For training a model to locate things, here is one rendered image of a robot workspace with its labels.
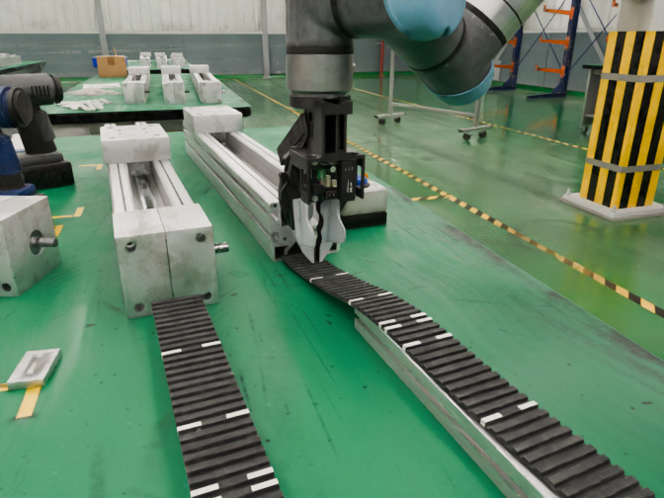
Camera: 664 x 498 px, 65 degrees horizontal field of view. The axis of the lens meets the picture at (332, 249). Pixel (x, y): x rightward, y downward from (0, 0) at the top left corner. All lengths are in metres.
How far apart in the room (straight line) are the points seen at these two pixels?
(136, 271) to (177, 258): 0.04
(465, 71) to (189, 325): 0.40
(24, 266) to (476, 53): 0.58
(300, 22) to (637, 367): 0.47
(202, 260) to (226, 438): 0.26
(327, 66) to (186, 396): 0.36
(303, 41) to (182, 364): 0.35
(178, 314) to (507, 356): 0.32
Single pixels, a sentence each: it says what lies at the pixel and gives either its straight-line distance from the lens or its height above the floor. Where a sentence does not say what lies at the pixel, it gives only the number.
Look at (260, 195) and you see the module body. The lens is 0.74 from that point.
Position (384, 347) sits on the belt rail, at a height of 0.79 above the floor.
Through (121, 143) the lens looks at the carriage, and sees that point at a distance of 0.97.
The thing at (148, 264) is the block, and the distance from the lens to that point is 0.59.
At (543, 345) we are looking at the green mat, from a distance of 0.57.
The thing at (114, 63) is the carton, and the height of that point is 0.88.
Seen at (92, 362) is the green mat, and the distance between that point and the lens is 0.56.
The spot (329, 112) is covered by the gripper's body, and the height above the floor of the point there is 0.99.
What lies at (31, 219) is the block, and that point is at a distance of 0.74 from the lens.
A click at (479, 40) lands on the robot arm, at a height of 1.06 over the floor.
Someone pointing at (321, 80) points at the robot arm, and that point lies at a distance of 0.59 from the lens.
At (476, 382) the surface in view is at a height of 0.81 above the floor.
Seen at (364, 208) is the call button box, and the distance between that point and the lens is 0.84.
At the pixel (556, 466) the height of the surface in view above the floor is 0.81.
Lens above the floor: 1.06
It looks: 22 degrees down
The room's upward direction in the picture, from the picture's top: straight up
